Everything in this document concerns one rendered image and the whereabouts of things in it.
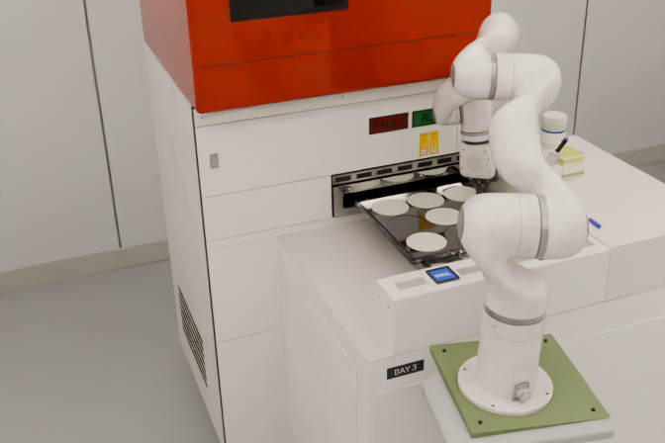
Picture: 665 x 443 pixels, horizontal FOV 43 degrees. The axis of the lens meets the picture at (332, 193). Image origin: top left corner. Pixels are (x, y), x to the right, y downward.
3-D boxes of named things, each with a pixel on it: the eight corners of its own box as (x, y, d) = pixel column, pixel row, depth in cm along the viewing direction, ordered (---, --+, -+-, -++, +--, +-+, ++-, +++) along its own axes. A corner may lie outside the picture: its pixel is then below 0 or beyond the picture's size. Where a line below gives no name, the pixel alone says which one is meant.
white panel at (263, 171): (204, 246, 230) (190, 106, 213) (469, 194, 256) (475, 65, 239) (207, 251, 228) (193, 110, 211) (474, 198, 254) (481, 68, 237)
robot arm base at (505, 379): (571, 404, 167) (585, 326, 159) (485, 424, 161) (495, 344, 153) (521, 349, 183) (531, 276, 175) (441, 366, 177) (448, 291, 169)
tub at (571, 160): (544, 171, 234) (546, 148, 232) (567, 167, 237) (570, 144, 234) (561, 182, 228) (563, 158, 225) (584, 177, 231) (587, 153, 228)
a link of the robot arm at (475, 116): (462, 134, 223) (497, 130, 224) (458, 86, 219) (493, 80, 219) (454, 127, 231) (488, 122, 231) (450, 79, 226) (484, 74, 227)
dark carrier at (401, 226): (359, 204, 235) (359, 202, 235) (468, 182, 246) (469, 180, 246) (415, 260, 206) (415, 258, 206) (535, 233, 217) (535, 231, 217)
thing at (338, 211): (332, 216, 239) (332, 185, 235) (470, 189, 253) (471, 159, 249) (334, 219, 238) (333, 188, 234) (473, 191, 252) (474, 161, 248)
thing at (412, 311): (374, 332, 191) (374, 279, 186) (580, 282, 209) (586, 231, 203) (392, 355, 184) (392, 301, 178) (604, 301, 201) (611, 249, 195)
